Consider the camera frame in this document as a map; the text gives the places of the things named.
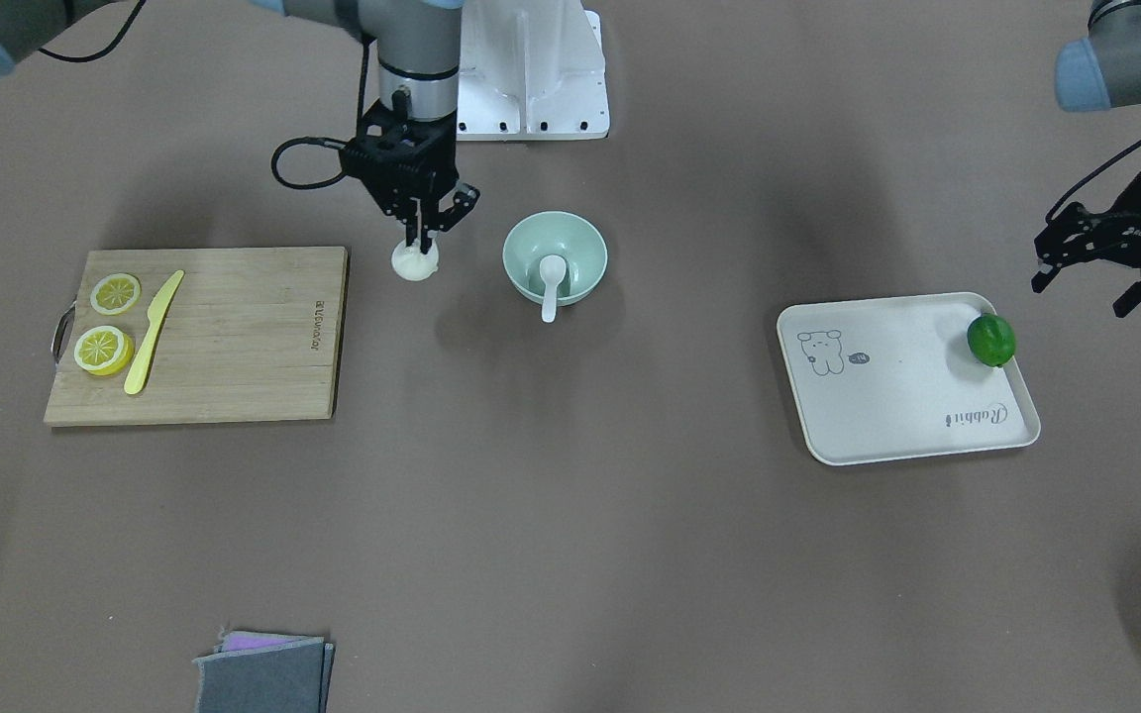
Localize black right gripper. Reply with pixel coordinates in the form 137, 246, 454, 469
339, 102, 480, 256

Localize white steamed bun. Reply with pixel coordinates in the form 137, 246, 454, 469
390, 241, 440, 281

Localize white ceramic spoon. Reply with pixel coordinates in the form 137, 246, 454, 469
539, 256, 568, 324

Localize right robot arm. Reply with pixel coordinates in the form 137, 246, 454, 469
0, 1, 478, 256

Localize mint green bowl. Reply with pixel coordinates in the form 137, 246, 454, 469
501, 211, 608, 307

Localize green lime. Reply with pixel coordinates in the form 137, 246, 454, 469
966, 311, 1017, 368

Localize bamboo cutting board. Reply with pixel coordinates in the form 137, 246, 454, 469
44, 248, 349, 426

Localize cream rabbit tray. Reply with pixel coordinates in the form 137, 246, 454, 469
776, 292, 1041, 465

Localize yellow plastic knife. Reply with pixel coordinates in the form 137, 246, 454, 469
123, 269, 186, 396

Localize thin lemon slice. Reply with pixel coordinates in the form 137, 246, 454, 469
89, 272, 144, 316

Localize thick lemon half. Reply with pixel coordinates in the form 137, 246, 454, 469
72, 325, 136, 376

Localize folded grey cloth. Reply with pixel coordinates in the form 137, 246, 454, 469
193, 629, 335, 712

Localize black camera cable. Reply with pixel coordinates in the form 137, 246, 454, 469
270, 40, 373, 191
1044, 99, 1141, 224

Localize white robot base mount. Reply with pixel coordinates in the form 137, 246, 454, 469
458, 1, 610, 141

